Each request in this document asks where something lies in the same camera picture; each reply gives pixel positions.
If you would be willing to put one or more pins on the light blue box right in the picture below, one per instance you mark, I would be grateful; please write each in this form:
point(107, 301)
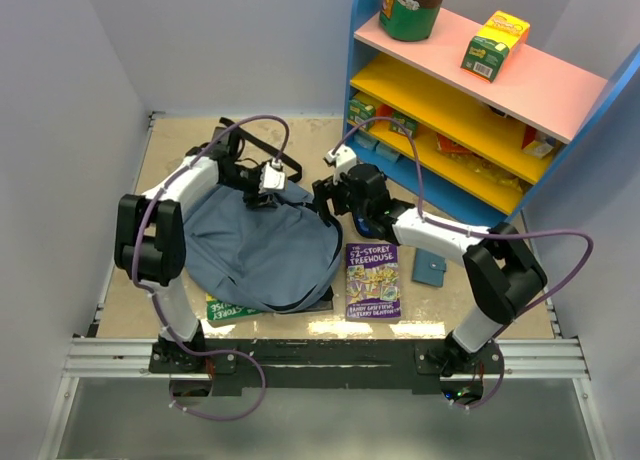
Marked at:
point(387, 153)

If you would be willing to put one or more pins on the teal blue wallet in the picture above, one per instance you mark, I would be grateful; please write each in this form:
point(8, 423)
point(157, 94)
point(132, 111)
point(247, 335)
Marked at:
point(429, 269)

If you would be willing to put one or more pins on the purple treehouse book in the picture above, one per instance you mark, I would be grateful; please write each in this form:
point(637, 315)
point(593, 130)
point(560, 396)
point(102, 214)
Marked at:
point(372, 289)

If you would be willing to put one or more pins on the green box shelf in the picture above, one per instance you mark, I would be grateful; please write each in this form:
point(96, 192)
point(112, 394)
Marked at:
point(361, 107)
point(402, 123)

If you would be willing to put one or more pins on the blue patterned pencil case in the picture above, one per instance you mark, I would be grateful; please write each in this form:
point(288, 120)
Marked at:
point(362, 225)

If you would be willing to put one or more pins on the yellow green carton box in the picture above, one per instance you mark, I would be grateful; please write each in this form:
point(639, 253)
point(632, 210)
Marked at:
point(494, 44)

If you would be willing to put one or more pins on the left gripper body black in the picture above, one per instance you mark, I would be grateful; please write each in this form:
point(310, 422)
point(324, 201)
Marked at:
point(247, 181)

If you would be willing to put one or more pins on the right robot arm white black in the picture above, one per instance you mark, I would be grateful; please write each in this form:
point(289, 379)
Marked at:
point(503, 273)

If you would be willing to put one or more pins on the green box middle shelf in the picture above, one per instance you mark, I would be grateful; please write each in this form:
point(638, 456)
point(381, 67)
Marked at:
point(402, 123)

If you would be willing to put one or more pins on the aluminium frame rail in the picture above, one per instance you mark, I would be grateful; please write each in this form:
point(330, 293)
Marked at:
point(110, 406)

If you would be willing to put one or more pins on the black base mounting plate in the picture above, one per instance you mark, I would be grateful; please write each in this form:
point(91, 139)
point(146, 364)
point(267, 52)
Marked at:
point(422, 367)

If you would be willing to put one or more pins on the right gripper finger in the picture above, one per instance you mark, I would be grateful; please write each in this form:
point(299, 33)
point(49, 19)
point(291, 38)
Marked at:
point(323, 211)
point(323, 187)

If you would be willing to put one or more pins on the colourful wooden shelf unit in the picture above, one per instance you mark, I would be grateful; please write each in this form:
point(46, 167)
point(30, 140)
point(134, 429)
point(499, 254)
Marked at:
point(424, 81)

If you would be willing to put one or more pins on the green box left shelf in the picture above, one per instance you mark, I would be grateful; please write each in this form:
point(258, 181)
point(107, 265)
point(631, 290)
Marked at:
point(361, 107)

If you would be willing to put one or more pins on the light blue box left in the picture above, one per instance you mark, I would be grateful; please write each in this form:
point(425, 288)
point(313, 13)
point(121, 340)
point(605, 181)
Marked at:
point(366, 141)

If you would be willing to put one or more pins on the green treehouse book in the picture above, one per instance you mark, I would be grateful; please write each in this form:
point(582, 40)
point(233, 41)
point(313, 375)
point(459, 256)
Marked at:
point(220, 313)

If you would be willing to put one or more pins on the green brown canister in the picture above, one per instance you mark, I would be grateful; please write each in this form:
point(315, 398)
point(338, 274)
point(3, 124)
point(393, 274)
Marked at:
point(409, 20)

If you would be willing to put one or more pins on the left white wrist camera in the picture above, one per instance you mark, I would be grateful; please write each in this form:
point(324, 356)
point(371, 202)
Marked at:
point(272, 178)

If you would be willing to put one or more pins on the yellow snack bag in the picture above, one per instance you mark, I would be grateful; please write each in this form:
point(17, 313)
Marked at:
point(492, 172)

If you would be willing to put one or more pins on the blue student backpack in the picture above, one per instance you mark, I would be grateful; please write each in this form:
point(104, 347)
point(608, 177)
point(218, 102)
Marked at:
point(273, 260)

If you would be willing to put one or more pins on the orange snack packet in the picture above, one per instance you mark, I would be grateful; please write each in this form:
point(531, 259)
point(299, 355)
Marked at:
point(450, 147)

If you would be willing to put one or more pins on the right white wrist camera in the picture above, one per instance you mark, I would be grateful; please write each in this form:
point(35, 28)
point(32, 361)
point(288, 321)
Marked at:
point(343, 159)

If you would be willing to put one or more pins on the red yellow box right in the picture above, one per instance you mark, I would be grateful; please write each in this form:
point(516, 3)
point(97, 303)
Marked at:
point(538, 144)

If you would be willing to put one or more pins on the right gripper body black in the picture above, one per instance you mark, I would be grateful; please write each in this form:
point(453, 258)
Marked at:
point(342, 197)

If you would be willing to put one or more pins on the dark tale book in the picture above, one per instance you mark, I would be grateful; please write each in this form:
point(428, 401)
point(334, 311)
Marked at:
point(322, 305)

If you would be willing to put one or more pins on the light blue box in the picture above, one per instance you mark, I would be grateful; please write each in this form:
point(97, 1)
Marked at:
point(366, 141)
point(387, 153)

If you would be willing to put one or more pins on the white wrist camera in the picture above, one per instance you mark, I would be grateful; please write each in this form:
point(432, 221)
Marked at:
point(272, 178)
point(343, 159)

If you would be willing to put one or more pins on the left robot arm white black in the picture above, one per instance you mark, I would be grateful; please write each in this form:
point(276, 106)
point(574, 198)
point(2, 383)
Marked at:
point(150, 244)

